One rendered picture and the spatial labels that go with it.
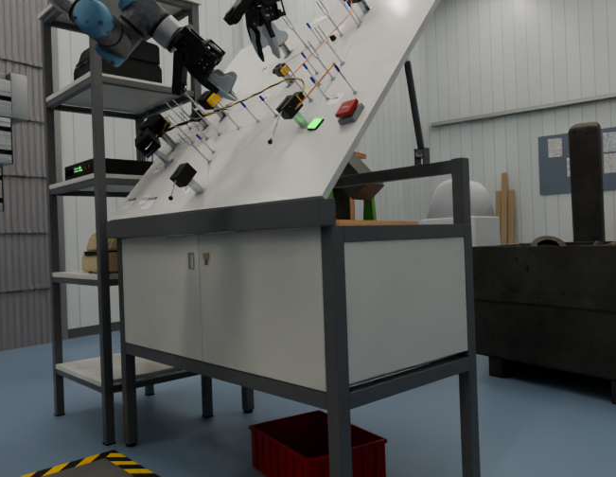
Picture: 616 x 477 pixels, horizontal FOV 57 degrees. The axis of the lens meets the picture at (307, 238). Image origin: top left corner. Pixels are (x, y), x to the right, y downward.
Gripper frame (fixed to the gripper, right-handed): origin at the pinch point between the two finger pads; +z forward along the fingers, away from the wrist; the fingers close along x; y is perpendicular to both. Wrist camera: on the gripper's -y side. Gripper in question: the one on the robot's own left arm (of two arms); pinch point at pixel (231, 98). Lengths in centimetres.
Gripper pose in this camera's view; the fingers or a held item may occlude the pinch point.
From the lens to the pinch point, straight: 155.9
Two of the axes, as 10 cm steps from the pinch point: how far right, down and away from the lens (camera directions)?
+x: 1.9, -5.0, 8.5
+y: 6.4, -5.9, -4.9
